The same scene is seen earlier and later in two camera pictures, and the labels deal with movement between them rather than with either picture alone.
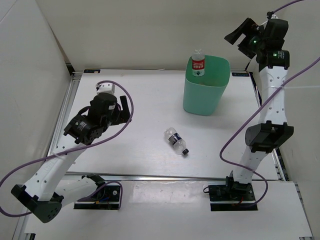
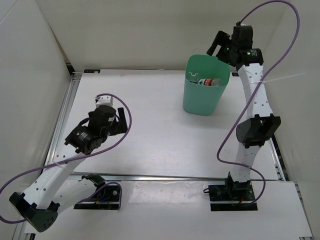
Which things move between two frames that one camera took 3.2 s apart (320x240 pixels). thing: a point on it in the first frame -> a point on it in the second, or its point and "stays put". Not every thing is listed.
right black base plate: (234, 196) stays put
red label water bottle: (198, 63) -> (211, 82)
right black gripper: (247, 28) -> (222, 39)
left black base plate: (108, 198) stays put
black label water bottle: (176, 140) -> (193, 76)
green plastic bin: (203, 95) stays put
